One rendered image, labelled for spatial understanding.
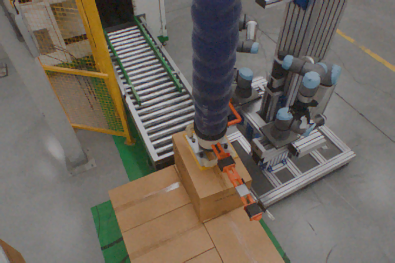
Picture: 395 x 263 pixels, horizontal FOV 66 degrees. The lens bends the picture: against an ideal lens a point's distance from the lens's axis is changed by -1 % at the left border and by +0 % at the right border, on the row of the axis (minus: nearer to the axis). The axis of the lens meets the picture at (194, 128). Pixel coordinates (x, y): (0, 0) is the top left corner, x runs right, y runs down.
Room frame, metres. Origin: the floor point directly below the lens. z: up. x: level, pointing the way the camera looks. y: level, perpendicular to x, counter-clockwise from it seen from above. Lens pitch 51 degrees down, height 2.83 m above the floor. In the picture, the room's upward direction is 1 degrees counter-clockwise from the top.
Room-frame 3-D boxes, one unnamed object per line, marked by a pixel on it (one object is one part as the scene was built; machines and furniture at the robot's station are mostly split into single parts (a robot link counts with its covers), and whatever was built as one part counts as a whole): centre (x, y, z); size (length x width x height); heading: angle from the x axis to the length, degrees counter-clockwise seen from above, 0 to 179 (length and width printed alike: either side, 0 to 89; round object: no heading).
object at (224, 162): (1.06, -0.20, 1.18); 0.10 x 0.08 x 0.06; 112
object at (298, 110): (1.10, -0.56, 1.66); 0.09 x 0.08 x 0.12; 117
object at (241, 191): (0.87, -0.28, 1.17); 0.07 x 0.07 x 0.04; 22
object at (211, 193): (1.29, -0.11, 0.74); 0.60 x 0.40 x 0.40; 21
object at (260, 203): (0.82, -0.36, 1.18); 0.31 x 0.03 x 0.05; 35
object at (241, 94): (1.87, -0.42, 1.09); 0.15 x 0.15 x 0.10
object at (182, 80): (2.82, 0.24, 0.50); 2.31 x 0.05 x 0.19; 25
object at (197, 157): (1.26, -0.02, 1.08); 0.34 x 0.10 x 0.05; 22
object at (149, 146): (2.55, 0.83, 0.50); 2.31 x 0.05 x 0.19; 25
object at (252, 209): (0.74, -0.33, 1.18); 0.08 x 0.07 x 0.05; 22
